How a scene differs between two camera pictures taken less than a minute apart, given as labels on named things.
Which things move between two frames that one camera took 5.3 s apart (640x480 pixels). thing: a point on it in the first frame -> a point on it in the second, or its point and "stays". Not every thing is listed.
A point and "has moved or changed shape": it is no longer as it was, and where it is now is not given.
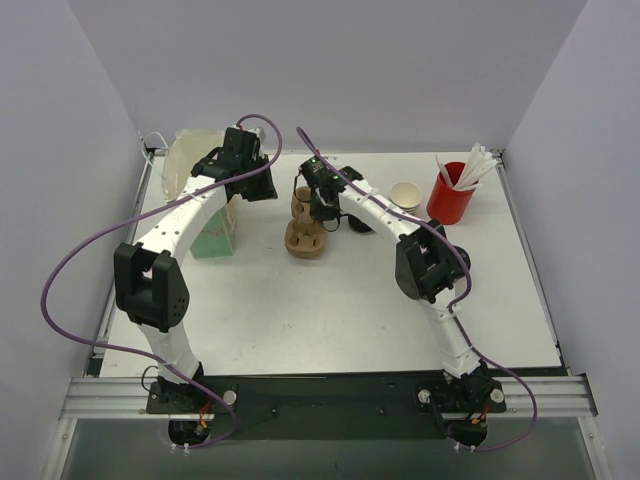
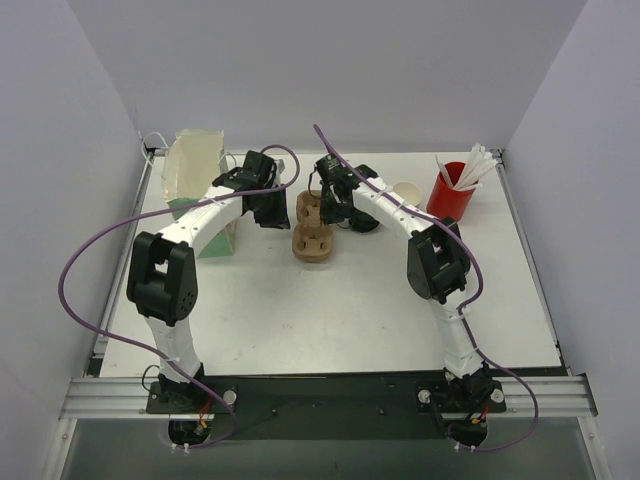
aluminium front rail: (559, 398) stays
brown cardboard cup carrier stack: (305, 237) has moved or changed shape
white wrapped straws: (478, 165) stays
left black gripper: (265, 181) -> (272, 211)
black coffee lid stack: (359, 225) stays
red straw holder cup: (448, 204) stays
